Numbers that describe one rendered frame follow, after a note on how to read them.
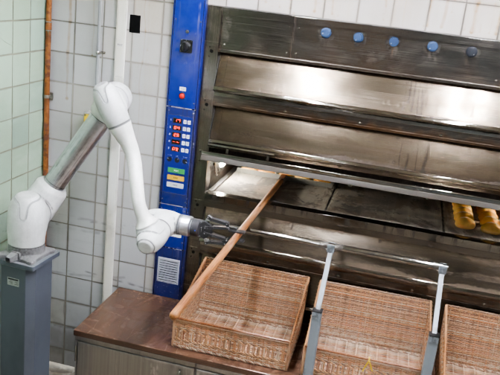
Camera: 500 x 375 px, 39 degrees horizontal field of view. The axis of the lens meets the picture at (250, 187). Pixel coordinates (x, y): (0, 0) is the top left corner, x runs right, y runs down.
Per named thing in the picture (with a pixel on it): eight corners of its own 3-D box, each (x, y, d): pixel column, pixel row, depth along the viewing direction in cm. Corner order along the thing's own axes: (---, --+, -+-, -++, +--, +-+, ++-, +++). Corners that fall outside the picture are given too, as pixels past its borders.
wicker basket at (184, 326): (199, 303, 368) (204, 254, 360) (304, 324, 358) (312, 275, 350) (168, 347, 323) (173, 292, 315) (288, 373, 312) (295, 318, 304)
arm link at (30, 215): (1, 247, 293) (1, 197, 286) (13, 231, 310) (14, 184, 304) (41, 250, 294) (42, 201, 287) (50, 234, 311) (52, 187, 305)
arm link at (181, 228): (181, 231, 309) (194, 233, 308) (175, 237, 300) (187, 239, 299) (183, 211, 306) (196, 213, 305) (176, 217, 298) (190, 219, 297)
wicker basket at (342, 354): (311, 327, 356) (318, 277, 348) (423, 349, 346) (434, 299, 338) (297, 376, 310) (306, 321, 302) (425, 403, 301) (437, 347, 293)
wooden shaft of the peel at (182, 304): (176, 322, 223) (177, 314, 223) (167, 320, 224) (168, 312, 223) (283, 184, 383) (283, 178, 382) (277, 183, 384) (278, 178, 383)
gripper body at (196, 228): (195, 214, 304) (215, 219, 303) (193, 233, 307) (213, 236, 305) (190, 219, 297) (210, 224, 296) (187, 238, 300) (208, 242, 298)
